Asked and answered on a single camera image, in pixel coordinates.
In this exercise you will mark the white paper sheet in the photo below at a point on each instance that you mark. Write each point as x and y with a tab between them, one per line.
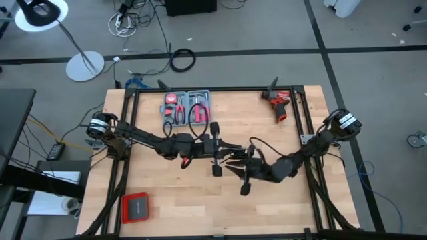
63	176

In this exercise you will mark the grey office chair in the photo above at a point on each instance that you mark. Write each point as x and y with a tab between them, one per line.
406	27

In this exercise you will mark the black side table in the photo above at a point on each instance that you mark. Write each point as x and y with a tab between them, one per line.
63	165

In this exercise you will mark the black floor box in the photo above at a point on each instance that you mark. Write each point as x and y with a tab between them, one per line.
190	6

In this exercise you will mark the red tape measure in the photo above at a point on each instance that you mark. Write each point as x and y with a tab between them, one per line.
171	98

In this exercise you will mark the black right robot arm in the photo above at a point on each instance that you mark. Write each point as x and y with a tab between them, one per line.
317	146

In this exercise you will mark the black desk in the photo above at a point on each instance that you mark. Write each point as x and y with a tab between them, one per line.
13	116

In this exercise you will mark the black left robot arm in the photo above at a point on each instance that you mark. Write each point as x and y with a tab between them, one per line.
143	135

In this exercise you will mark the white trash bin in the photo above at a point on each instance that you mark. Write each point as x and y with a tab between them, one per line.
343	8

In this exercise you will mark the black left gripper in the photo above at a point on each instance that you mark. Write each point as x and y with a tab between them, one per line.
211	148

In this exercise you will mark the grey caster wheel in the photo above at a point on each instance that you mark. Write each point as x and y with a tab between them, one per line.
415	140

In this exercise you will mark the white power strip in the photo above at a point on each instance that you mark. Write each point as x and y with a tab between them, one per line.
117	21

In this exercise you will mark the red-rimmed grey box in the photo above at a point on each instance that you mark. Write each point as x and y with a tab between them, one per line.
135	208

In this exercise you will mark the grey plastic tool case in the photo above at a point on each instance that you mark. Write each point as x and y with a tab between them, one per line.
187	110

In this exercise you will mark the small white plug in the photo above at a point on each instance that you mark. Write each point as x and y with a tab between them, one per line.
116	59

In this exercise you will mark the black power adapter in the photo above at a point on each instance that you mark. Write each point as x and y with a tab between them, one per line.
56	151

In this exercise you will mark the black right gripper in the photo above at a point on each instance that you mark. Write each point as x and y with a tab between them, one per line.
258	171

